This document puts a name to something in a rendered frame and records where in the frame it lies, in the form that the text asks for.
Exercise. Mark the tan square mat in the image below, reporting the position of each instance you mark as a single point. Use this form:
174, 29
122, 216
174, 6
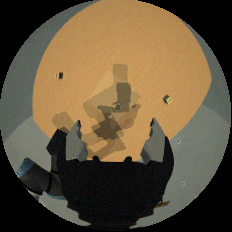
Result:
109, 90

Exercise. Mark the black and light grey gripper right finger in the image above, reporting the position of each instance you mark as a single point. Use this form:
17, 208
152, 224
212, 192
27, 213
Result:
157, 154

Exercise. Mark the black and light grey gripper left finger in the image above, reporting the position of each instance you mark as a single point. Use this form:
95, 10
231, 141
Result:
72, 151

